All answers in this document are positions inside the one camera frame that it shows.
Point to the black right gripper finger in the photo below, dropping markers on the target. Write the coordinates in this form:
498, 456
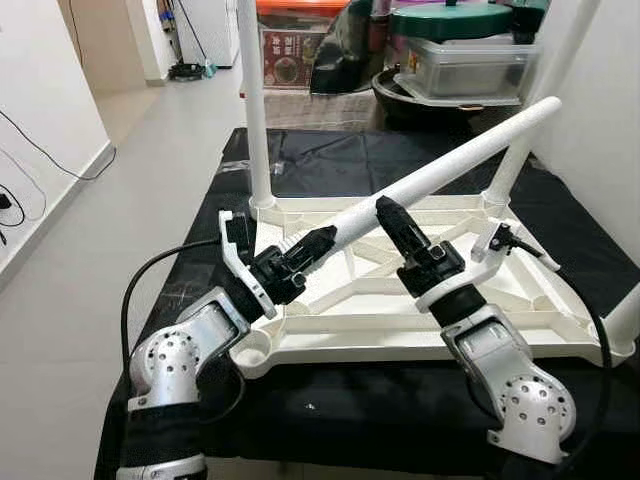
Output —
400, 225

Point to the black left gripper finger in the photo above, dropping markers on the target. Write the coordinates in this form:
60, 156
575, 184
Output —
315, 250

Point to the white children table top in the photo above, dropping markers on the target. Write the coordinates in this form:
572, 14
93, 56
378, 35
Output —
350, 350

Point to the cloth covered low bench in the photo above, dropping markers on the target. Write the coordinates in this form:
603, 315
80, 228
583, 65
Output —
320, 110

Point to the black table cloth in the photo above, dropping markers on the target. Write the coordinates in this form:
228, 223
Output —
350, 410

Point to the clear plastic storage box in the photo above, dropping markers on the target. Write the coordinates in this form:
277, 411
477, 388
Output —
470, 70

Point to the black bag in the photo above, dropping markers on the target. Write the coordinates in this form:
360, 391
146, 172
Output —
350, 60

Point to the orange lid storage box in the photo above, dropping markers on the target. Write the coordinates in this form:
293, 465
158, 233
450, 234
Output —
290, 55

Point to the green lid container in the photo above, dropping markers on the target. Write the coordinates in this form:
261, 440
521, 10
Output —
450, 22

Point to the black charger plug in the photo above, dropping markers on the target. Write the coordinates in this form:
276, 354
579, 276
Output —
5, 201

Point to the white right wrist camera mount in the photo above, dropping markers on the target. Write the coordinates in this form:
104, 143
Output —
440, 293

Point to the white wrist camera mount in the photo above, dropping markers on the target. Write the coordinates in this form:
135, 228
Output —
240, 275
440, 293

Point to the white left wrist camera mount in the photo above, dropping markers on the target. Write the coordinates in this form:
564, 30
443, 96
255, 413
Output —
240, 275

